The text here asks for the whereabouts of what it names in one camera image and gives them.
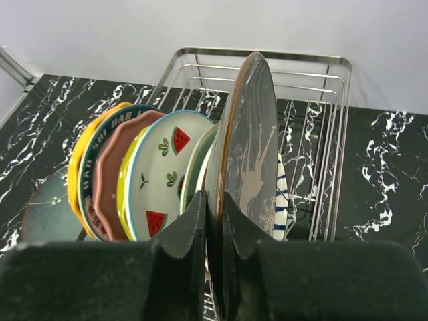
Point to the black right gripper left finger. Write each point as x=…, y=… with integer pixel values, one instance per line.
x=160, y=279

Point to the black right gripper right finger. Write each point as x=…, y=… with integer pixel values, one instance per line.
x=264, y=279

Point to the white blue striped plate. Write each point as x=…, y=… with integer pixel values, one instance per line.
x=281, y=204

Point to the dark teal glazed plate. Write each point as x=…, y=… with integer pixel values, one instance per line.
x=48, y=216

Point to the yellow polka dot plate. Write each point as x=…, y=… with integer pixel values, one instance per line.
x=75, y=160

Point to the white plate green lettered rim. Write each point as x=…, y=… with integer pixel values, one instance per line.
x=87, y=164

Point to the lime green polka dot plate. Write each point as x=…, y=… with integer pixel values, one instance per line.
x=121, y=184

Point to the grey reindeer snowflake plate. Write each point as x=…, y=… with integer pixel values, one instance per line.
x=249, y=116

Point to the mint green floral plate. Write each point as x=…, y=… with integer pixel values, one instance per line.
x=198, y=155

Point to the pink polka dot plate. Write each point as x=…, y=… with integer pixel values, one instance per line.
x=122, y=127

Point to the white watermelon pattern plate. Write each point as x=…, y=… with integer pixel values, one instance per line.
x=156, y=170

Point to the metal wire dish rack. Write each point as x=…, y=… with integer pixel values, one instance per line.
x=312, y=116

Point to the left aluminium frame post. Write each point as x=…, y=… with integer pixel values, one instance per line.
x=14, y=69

